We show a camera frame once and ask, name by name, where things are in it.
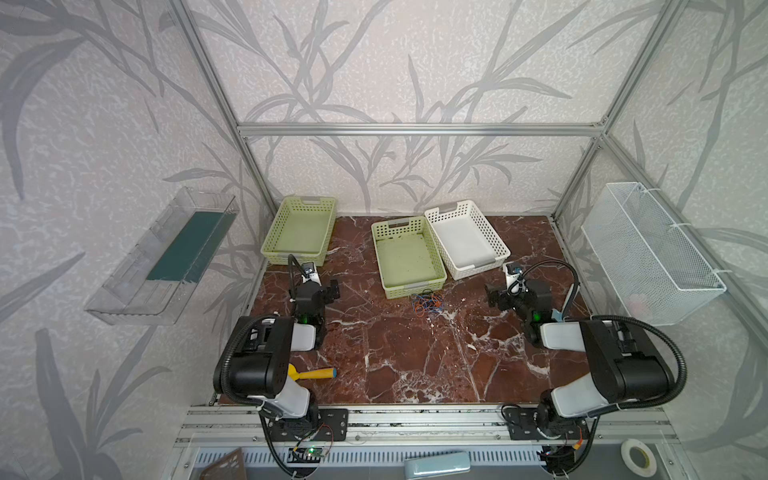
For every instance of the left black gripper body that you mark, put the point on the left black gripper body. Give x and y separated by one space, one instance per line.
324 291

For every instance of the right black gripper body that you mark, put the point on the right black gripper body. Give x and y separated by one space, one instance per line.
504 297

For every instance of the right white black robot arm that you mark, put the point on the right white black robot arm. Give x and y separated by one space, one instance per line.
631 364

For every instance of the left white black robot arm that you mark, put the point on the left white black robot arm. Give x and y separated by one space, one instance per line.
254 366

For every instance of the left light green basket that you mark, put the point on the left light green basket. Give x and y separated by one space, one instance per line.
302 227

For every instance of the light green basket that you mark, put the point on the light green basket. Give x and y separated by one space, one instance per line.
408 257
302 227

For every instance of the yellow toy shovel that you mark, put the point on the yellow toy shovel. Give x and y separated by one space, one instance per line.
318 374

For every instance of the white perforated plastic basket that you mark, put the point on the white perforated plastic basket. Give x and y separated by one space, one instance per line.
467 242

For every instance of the middle light green basket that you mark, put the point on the middle light green basket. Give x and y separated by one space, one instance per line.
408 257

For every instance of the white tape roll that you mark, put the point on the white tape roll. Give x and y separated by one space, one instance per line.
639 459

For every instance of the brown perforated board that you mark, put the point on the brown perforated board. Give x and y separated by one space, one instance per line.
230 467

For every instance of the light blue flat box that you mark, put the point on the light blue flat box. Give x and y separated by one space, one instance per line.
437 465

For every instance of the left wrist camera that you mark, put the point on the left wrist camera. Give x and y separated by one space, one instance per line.
309 273

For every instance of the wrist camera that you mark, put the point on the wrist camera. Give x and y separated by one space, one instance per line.
309 273
513 272

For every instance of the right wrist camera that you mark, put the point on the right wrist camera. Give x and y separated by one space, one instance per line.
513 272

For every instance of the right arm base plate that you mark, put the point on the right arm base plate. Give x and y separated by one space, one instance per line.
523 424

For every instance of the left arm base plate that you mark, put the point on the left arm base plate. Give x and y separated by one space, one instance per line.
324 424

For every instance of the white wire mesh basket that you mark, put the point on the white wire mesh basket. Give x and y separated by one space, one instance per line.
658 274

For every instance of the clear plastic wall shelf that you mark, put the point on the clear plastic wall shelf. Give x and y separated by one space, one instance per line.
155 281

